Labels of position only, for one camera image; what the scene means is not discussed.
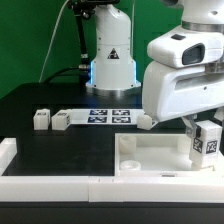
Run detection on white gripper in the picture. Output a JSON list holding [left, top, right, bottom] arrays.
[[142, 61, 224, 138]]

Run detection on white marker base plate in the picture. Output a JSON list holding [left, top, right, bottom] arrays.
[[70, 109, 143, 125]]

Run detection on white U-shaped fence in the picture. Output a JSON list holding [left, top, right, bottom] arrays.
[[0, 138, 224, 203]]

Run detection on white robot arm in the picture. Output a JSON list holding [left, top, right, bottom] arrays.
[[86, 0, 224, 134]]

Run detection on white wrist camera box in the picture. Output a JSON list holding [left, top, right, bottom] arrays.
[[147, 30, 224, 68]]

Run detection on black cable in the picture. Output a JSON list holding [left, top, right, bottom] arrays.
[[43, 66, 91, 84]]

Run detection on white square tabletop part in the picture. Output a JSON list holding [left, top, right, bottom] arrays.
[[115, 133, 217, 177]]

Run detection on white cable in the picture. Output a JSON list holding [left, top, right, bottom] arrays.
[[38, 0, 71, 84]]

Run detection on black camera stand pole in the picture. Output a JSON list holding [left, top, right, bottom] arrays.
[[67, 0, 120, 85]]

